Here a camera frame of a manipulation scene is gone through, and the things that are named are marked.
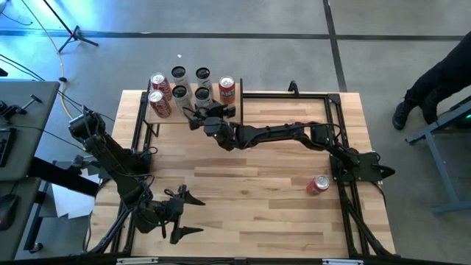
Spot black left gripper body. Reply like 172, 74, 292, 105
132, 197, 185, 240

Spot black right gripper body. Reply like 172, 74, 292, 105
201, 116, 233, 143

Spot orange Fanta can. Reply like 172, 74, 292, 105
218, 75, 237, 105

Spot tall white black can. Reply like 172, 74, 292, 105
194, 86, 214, 110

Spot tall beige slim can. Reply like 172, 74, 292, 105
171, 85, 195, 115
171, 66, 193, 93

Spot red can with white label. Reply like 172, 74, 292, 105
147, 89, 173, 119

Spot tall white blue can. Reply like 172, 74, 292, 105
195, 66, 214, 92

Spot red Coca-Cola can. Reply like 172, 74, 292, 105
150, 72, 174, 102

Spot short red soda can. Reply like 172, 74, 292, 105
305, 174, 331, 197

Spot wooden shelf with black legs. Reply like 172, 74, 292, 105
145, 77, 245, 138

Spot white label strip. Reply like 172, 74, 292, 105
322, 258, 364, 265
116, 257, 159, 265

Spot white paper sheet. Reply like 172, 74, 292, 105
51, 172, 100, 220

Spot black support beam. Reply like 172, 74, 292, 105
27, 156, 101, 198

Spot black tripod stand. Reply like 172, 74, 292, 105
40, 0, 100, 54

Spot black computer mouse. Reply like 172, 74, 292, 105
0, 194, 19, 232

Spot grey desk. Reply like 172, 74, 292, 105
0, 79, 61, 261

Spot black keyboard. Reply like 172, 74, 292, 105
0, 127, 18, 169

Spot black desk clamp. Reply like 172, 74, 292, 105
0, 94, 43, 121

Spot person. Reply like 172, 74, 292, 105
392, 31, 471, 130

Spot blue-grey metal table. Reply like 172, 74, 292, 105
404, 99, 471, 216

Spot black aluminium table frame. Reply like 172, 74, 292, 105
82, 78, 397, 258

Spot black camera bracket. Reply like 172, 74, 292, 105
287, 79, 301, 97

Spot yellow cable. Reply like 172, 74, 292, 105
20, 0, 80, 121

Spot black floor cable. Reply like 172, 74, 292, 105
0, 54, 117, 123

